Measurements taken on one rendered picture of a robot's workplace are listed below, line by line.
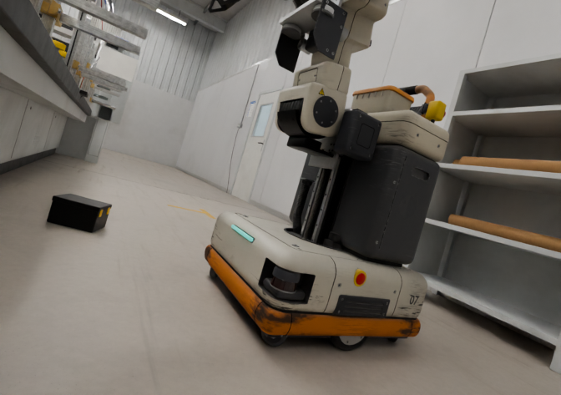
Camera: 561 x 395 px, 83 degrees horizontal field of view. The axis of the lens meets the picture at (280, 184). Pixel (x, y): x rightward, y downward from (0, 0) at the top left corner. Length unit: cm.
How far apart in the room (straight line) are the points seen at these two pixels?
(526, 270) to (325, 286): 174
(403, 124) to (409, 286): 55
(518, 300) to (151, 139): 1075
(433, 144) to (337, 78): 41
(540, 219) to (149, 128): 1075
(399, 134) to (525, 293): 162
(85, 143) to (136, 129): 631
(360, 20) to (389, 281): 90
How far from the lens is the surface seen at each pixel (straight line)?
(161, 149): 1170
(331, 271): 96
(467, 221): 235
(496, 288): 257
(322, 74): 113
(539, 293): 249
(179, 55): 1214
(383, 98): 132
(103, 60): 532
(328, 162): 120
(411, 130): 115
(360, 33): 128
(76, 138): 539
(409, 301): 126
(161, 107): 1173
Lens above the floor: 44
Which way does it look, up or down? level
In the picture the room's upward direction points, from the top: 16 degrees clockwise
